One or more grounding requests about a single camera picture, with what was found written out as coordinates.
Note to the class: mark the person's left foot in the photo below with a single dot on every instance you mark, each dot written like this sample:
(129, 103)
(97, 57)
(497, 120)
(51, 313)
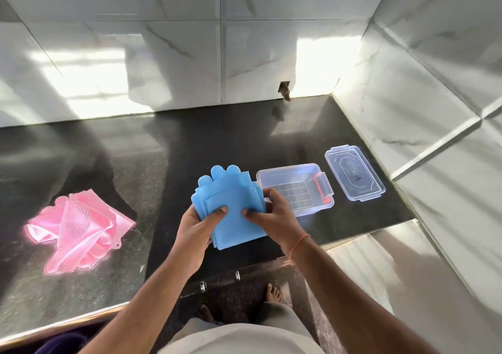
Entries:
(206, 313)

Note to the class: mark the person's right foot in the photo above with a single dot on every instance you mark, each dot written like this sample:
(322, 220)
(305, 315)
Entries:
(273, 294)

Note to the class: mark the person's foot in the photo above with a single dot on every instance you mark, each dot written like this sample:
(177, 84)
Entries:
(273, 294)
(206, 313)

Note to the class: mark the person's left forearm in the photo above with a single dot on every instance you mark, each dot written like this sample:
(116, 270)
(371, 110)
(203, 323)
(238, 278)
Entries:
(145, 310)

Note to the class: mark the clear plastic box red latches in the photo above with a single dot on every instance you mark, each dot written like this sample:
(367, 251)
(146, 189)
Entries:
(298, 193)

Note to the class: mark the grey trousers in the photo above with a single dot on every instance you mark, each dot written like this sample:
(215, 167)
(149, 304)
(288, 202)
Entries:
(282, 314)

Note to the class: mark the pink rubber glove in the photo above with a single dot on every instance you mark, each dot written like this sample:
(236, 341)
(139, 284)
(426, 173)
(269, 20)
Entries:
(98, 216)
(66, 255)

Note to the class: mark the person's right forearm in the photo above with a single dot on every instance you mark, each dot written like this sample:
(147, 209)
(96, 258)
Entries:
(353, 306)

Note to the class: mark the clear plastic lid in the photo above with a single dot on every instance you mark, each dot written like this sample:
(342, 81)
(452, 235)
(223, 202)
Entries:
(355, 173)

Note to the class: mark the brown wall stub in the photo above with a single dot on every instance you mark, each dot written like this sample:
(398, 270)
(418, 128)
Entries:
(285, 90)

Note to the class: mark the purple bucket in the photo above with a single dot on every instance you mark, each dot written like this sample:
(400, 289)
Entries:
(62, 344)

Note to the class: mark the person's left hand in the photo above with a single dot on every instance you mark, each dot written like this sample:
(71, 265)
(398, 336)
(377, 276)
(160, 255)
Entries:
(192, 244)

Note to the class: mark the white shirt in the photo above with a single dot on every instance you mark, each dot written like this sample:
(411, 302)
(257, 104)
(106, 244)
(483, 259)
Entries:
(239, 342)

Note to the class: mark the person's right hand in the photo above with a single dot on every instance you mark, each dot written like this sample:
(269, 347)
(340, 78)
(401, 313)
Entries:
(280, 224)

